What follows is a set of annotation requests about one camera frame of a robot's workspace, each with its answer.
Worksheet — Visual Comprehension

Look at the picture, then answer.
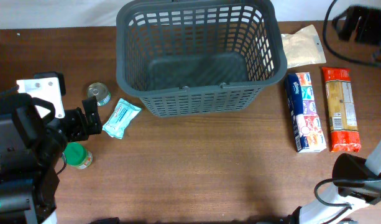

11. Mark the grey plastic basket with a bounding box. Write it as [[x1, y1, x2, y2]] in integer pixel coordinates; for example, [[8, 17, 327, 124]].
[[116, 0, 287, 117]]

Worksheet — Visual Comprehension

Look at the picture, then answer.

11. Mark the red orange pasta pack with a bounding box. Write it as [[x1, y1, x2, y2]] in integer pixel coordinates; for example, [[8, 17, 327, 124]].
[[322, 67, 361, 152]]

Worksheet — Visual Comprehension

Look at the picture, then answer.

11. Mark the blue tissue pack box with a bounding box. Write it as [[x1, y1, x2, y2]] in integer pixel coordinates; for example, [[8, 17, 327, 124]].
[[284, 72, 326, 153]]

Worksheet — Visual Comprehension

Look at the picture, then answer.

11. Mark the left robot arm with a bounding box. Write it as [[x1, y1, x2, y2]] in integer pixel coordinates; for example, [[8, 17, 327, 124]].
[[0, 93, 102, 223]]

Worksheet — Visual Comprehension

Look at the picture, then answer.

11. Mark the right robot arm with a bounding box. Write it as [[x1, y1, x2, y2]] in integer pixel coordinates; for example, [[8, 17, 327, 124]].
[[286, 141, 381, 224]]

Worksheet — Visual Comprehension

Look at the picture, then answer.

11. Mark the light green wipes pack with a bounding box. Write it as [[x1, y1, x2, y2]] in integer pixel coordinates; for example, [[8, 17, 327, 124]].
[[103, 98, 142, 139]]

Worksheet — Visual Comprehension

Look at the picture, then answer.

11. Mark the small tin can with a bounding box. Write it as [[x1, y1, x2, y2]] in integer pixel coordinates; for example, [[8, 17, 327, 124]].
[[86, 82, 111, 106]]

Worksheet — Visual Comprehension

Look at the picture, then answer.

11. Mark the green lid jar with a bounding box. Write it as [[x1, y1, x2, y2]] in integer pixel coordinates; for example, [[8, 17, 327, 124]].
[[63, 142, 93, 169]]

